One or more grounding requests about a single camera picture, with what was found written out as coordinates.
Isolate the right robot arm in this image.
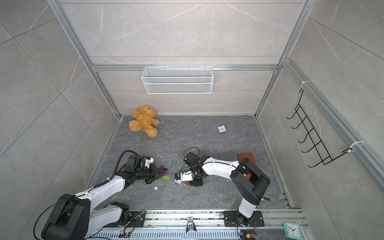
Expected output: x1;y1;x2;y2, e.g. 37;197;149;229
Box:
175;153;271;221

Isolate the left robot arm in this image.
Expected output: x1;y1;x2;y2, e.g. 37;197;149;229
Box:
41;152;168;240

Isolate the small purple figurine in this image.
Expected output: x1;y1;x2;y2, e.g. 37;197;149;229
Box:
186;217;197;233

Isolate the small square clock face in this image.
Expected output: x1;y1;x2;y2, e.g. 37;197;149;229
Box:
218;125;227;134

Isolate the brown leather wallet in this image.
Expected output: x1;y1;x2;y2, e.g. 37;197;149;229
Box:
238;153;257;182

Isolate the brown teddy bear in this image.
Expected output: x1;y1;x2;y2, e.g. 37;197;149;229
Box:
129;105;160;138

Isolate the teal alarm clock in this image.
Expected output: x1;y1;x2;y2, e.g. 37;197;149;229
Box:
283;223;303;240

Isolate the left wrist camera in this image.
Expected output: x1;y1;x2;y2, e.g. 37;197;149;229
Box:
144;156;154;168

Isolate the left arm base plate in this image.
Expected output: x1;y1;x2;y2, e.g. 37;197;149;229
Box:
106;210;147;228

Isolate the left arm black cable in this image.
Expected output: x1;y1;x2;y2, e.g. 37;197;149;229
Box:
32;149;140;240

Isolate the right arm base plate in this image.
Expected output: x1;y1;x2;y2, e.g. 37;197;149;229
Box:
222;211;265;227

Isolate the white wire mesh basket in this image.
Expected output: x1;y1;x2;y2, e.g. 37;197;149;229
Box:
142;66;214;95

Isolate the black wire hook rack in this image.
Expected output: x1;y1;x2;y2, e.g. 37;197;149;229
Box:
286;89;353;168

